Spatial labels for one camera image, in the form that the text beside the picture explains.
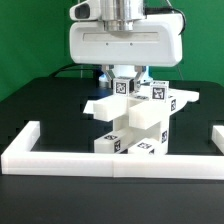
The white U-shaped boundary frame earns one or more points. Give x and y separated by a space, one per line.
19 158

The white chair back frame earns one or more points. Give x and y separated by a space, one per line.
142 114

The white part at right edge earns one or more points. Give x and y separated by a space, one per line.
218 137

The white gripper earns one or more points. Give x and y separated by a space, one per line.
124 32

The white chair seat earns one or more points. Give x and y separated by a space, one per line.
159 132

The white marker sheet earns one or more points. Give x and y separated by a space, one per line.
89 107

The white tagged cube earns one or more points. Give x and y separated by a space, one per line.
159 90
123 86

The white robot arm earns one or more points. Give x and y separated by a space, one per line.
124 32

